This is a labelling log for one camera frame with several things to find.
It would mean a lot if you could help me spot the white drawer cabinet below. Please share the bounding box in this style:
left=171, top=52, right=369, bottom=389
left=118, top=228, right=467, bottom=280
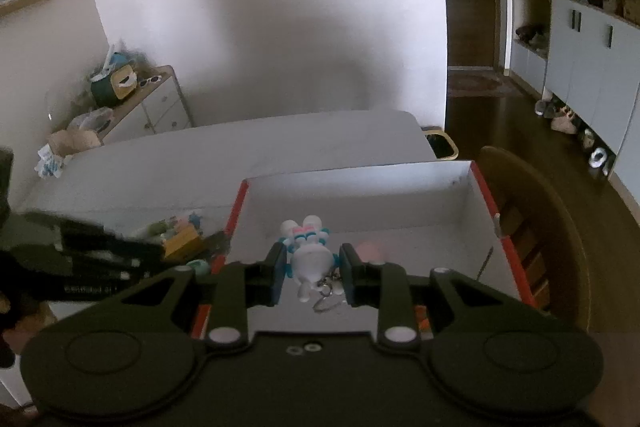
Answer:
left=97, top=65, right=194, bottom=146

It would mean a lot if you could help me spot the small green toy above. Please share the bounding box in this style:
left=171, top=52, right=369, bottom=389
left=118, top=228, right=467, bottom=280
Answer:
left=146, top=219, right=177, bottom=239

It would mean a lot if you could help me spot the pink shoe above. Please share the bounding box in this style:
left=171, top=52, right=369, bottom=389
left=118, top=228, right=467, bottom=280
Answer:
left=550, top=109, right=581, bottom=135

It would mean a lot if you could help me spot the white shoe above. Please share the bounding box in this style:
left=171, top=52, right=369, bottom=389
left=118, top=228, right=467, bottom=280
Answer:
left=587, top=146, right=612, bottom=178

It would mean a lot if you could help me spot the red and white cardboard box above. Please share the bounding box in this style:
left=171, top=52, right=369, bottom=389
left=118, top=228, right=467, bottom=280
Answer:
left=190, top=159, right=533, bottom=343

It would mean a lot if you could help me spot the wooden chair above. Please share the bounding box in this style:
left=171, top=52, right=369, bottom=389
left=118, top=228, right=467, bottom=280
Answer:
left=475, top=146, right=593, bottom=333

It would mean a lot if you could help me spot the brown paper bag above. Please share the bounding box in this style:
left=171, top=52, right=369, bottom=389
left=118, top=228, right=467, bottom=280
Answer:
left=47, top=129, right=103, bottom=158

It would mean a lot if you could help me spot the tall light blue cabinet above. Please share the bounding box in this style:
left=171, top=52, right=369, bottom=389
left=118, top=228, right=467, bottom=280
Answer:
left=509, top=0, right=640, bottom=188

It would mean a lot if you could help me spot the teal tissue box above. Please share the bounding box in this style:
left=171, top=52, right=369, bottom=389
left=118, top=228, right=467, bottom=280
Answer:
left=90, top=52, right=138, bottom=108

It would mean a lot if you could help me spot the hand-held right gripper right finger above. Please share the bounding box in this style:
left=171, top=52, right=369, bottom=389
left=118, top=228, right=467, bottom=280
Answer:
left=339, top=243, right=507, bottom=351

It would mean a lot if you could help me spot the clear plastic bag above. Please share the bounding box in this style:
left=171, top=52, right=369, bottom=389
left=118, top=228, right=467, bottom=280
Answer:
left=67, top=107, right=115, bottom=132

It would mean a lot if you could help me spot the yellow card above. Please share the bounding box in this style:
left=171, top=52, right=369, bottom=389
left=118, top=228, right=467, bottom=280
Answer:
left=161, top=227, right=205, bottom=259

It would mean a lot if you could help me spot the pink round toy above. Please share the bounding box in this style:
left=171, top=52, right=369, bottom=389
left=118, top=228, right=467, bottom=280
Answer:
left=356, top=241, right=388, bottom=264

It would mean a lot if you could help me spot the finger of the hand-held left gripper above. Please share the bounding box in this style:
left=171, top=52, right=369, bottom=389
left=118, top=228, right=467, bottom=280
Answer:
left=47, top=257, right=171, bottom=303
left=27, top=212, right=168, bottom=260

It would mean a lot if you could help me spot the waste bin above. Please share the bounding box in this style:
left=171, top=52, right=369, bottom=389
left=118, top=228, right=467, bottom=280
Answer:
left=421, top=126, right=460, bottom=162

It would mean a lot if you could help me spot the white toy figure keychain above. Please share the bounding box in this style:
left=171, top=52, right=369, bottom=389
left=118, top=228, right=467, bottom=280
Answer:
left=279, top=215, right=348, bottom=313

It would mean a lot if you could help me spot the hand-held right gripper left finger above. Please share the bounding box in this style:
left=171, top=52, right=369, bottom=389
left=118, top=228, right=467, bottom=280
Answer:
left=121, top=242, right=289, bottom=351

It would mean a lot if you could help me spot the door mat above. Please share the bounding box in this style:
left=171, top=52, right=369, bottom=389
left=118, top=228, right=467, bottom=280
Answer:
left=446, top=72, right=513, bottom=98

